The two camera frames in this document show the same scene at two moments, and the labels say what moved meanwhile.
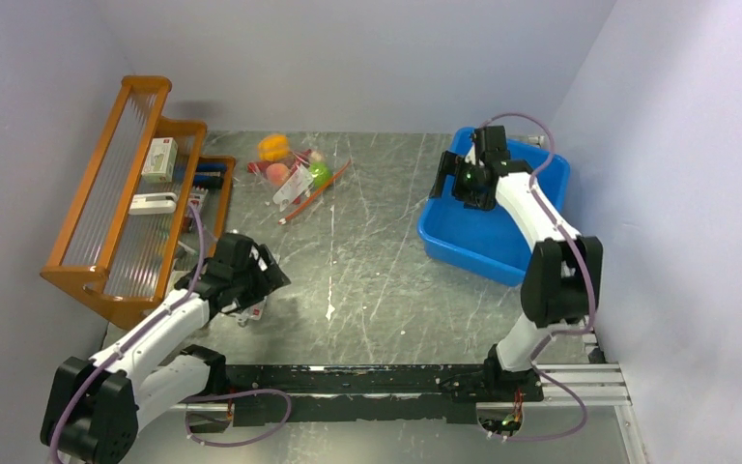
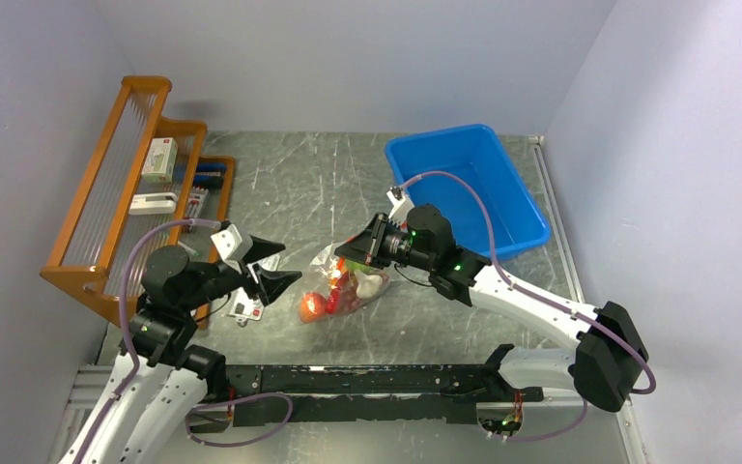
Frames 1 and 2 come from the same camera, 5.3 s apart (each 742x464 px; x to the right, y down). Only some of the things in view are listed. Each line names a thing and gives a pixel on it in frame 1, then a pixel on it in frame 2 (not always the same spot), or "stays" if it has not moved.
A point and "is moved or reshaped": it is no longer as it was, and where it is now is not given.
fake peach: [277, 173] to [313, 307]
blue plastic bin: [486, 241] is moved or reshaped
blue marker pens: [208, 174] stays
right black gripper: [450, 164] to [368, 244]
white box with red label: [161, 160] stays
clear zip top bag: [291, 186] to [339, 286]
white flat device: [153, 203] stays
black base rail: [447, 391] stays
